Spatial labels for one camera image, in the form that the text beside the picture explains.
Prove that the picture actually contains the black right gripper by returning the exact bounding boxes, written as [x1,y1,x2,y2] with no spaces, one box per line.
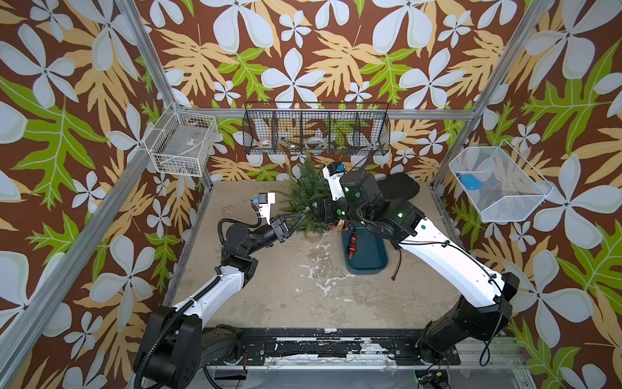
[307,194,374,233]

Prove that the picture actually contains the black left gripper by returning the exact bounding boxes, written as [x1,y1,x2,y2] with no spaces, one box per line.
[244,212,301,259]

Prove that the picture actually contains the small green christmas tree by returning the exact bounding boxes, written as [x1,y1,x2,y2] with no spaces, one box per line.
[277,157,330,235]

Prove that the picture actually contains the red gold striped ball ornament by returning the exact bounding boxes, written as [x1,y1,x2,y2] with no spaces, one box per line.
[331,220,348,231]

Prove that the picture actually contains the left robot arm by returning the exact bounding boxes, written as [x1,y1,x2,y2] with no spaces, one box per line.
[132,213,306,388]

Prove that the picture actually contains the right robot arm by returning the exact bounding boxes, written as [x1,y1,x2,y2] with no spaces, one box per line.
[309,162,519,366]

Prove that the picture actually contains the round wooden tree base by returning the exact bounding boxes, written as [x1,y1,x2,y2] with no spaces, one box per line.
[304,232,323,244]

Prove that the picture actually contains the red ornament in bin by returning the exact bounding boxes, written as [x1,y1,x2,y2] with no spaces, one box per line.
[346,232,357,260]

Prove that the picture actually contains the teal plastic bin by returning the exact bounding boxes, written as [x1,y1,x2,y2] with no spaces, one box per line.
[340,227,388,276]

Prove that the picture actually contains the blue object in basket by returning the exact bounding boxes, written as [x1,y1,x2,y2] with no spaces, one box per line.
[458,174,484,191]

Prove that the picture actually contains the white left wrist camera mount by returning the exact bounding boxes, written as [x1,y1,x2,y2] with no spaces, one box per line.
[251,192,276,225]

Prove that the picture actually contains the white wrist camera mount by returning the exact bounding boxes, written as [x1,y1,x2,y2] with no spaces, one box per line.
[322,161,346,201]
[251,192,276,225]

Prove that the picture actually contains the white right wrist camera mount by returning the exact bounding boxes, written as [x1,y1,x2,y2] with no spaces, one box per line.
[322,161,346,201]

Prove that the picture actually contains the black wire basket shelf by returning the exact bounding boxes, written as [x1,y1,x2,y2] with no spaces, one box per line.
[241,101,390,156]

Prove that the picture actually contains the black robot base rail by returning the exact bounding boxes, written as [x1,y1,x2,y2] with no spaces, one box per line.
[202,324,432,366]

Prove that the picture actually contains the white wire basket left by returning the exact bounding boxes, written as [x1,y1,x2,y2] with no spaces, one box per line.
[145,104,219,178]

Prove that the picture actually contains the white wire basket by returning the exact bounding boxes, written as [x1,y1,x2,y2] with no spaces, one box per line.
[450,141,554,224]
[145,104,219,178]

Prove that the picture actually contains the white wire basket right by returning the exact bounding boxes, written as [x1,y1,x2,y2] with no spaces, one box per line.
[450,141,554,224]

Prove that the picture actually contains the aluminium frame post left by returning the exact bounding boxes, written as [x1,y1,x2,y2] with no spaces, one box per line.
[115,1,213,192]

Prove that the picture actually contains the aluminium frame post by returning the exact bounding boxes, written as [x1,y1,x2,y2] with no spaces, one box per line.
[431,0,554,189]
[115,1,213,192]

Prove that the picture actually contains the aluminium frame post right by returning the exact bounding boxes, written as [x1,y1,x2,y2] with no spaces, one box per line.
[431,0,554,189]

